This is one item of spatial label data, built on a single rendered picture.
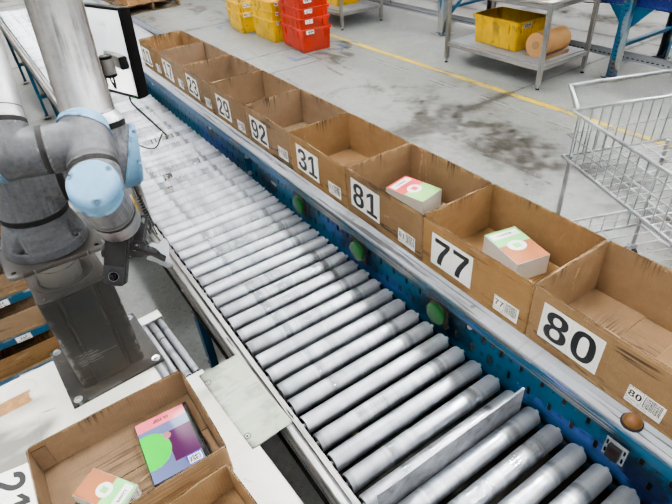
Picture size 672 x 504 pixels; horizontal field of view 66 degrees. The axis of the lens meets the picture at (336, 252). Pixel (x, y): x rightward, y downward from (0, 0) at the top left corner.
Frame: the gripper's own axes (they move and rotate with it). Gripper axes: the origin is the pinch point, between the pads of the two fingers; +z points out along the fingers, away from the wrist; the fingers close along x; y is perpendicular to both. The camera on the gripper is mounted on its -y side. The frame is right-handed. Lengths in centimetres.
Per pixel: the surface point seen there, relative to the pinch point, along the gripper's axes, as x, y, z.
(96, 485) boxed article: 4, -48, 14
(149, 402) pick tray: -1.8, -28.9, 24.0
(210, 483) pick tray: -22, -47, 5
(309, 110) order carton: -38, 110, 81
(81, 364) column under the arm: 18.5, -19.7, 27.8
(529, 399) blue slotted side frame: -101, -24, 15
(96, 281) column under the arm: 13.3, -1.1, 11.3
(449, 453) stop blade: -76, -38, 6
